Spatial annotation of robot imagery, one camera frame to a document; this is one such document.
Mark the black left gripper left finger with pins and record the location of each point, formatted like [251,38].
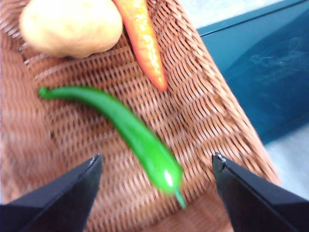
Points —
[55,205]

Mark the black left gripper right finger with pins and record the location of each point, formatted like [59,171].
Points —
[256,203]

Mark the green pepper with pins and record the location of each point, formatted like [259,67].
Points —
[135,130]

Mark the brown wicker basket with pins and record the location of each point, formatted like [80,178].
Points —
[193,116]

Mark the black rectangular tray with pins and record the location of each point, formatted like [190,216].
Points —
[265,72]

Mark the orange carrot with green leaves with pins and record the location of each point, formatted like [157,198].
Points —
[144,41]

